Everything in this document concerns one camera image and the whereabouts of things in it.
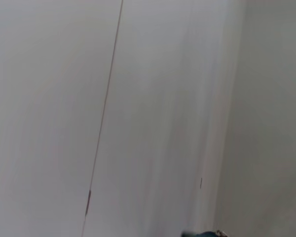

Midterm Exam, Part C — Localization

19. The dark teal insulated lunch bag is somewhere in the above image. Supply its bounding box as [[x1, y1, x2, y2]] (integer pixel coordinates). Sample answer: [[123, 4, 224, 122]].
[[182, 230, 228, 237]]

